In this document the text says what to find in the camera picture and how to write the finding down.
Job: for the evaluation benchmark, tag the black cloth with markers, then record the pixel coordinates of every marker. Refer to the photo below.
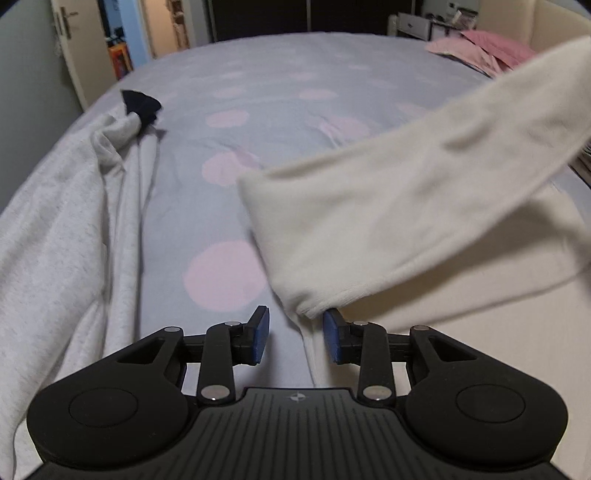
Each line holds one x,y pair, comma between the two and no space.
141,104

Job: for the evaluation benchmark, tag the hallway shelf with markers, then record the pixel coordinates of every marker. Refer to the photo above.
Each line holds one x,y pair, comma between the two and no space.
180,23

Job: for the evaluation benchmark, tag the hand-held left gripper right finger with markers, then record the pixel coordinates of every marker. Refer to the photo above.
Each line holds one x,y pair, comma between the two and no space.
330,337

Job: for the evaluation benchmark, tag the light pink garment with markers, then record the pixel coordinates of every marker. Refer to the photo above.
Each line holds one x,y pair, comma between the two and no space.
457,50

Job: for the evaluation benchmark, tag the bed with dotted sheet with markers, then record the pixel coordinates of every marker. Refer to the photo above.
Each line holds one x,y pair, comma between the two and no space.
258,92

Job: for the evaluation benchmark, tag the white nightstand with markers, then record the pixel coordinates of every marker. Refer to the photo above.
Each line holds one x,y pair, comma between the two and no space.
413,23

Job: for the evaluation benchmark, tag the light grey sweatshirt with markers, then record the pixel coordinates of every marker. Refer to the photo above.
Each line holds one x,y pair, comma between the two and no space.
55,240

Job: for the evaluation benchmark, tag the cream door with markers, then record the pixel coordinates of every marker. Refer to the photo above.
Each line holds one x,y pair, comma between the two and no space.
83,60

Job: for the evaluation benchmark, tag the pink pillow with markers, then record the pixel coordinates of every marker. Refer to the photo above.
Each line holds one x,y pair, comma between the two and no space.
498,44

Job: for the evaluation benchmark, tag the beige headboard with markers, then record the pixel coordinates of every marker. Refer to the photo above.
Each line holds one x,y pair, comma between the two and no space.
554,18

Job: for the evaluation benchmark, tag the black wardrobe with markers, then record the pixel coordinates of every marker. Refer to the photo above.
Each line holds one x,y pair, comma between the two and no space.
277,16

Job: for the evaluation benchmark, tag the hallway door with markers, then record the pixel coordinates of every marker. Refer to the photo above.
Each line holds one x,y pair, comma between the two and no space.
157,27

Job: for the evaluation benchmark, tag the cream sweater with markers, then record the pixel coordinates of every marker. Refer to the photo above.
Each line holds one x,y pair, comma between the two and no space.
392,207

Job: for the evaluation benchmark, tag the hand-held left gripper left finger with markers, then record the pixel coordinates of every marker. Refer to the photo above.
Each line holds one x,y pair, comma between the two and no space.
261,337

